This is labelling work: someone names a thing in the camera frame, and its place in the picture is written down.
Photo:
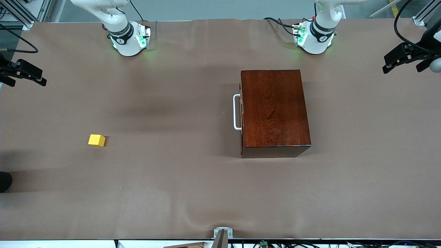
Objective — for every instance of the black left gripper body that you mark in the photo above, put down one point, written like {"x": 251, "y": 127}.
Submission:
{"x": 421, "y": 52}

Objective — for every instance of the brown table cloth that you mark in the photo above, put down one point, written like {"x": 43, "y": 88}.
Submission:
{"x": 155, "y": 189}

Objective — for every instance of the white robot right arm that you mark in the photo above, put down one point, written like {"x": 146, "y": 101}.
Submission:
{"x": 129, "y": 46}

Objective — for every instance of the aluminium frame profile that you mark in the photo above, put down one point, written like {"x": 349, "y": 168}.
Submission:
{"x": 422, "y": 20}
{"x": 27, "y": 24}

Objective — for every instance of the dark brown wooden cabinet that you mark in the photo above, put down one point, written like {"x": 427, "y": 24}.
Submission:
{"x": 275, "y": 110}

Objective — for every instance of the grey metal clamp bracket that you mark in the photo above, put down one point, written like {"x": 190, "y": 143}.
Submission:
{"x": 223, "y": 229}

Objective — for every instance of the black round object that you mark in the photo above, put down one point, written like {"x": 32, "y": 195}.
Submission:
{"x": 4, "y": 182}

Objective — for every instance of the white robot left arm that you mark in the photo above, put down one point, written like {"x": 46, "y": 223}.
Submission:
{"x": 315, "y": 44}

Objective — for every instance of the yellow cube block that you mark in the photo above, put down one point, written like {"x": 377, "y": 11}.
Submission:
{"x": 96, "y": 140}

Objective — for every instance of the light wooden board piece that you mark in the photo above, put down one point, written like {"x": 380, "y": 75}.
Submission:
{"x": 189, "y": 245}

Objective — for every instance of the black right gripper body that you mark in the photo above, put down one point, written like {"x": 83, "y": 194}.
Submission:
{"x": 7, "y": 70}

